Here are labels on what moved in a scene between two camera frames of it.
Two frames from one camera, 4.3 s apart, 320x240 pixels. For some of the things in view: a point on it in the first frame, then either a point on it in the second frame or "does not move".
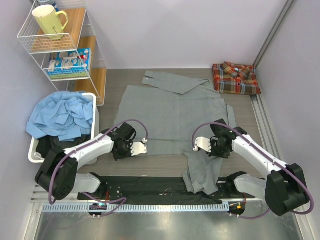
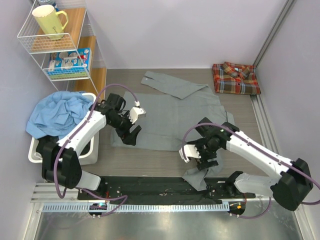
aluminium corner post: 287,7 does not move
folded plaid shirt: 231,78 does not move
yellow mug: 47,16 does not move
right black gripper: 225,155 → 203,162
